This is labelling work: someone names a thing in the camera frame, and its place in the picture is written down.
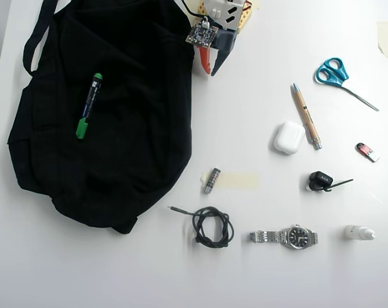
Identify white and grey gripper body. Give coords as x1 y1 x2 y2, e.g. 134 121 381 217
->
202 0 246 53

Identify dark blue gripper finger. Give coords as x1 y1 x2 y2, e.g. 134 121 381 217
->
210 49 233 77

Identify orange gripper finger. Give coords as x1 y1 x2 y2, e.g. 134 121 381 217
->
198 46 214 76

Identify green whiteboard marker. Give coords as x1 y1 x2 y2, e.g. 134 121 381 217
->
75 73 105 140

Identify black fabric bag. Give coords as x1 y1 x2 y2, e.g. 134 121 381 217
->
6 0 201 235

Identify white earbuds case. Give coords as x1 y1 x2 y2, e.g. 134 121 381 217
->
271 120 305 156

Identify wooden ballpoint pen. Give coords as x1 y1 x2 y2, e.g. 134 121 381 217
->
291 83 324 150

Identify small dark battery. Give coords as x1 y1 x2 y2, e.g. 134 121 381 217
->
203 167 221 195

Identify long beige masking tape strip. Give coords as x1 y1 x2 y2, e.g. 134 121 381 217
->
199 171 261 190

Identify black bluetooth headset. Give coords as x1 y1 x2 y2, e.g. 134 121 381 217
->
307 171 355 193

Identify large beige tape piece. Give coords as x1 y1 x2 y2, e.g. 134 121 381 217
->
376 20 388 60

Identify red and black USB stick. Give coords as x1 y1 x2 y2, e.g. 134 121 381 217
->
355 142 381 164

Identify silver metal wristwatch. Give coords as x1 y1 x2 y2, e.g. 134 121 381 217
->
249 224 319 250

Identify small white dropper bottle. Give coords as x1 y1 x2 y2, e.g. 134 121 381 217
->
343 225 377 241

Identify bare camera circuit board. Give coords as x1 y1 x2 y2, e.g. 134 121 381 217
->
185 19 220 51

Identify black camera cable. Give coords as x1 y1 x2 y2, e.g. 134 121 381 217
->
180 0 208 19

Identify blue handled scissors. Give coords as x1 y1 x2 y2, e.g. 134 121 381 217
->
315 57 380 112

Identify coiled black USB cable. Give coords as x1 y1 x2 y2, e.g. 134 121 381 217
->
167 205 235 248

